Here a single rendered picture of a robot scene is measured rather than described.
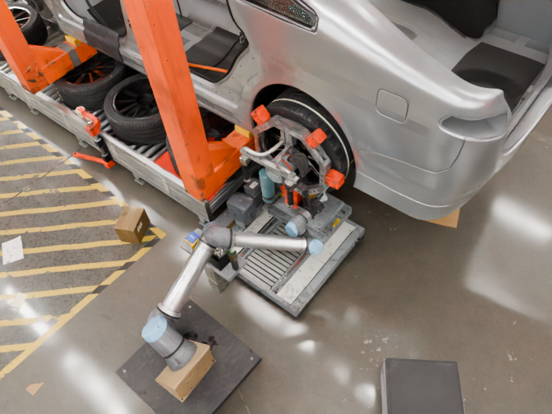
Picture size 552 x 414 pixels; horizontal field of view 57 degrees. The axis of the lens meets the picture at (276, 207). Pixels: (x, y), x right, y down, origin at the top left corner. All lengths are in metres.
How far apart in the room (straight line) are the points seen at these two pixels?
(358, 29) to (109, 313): 2.45
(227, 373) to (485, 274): 1.87
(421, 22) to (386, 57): 1.50
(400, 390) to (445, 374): 0.26
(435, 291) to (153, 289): 1.95
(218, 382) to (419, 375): 1.11
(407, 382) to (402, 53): 1.70
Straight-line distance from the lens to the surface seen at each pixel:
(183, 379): 2.85
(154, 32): 2.55
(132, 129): 4.11
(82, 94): 4.62
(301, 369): 3.31
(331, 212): 3.62
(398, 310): 3.51
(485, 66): 3.80
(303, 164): 2.84
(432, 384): 2.99
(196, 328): 3.17
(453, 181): 2.68
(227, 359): 3.06
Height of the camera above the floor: 3.12
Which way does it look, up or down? 52 degrees down
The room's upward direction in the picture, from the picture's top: 6 degrees counter-clockwise
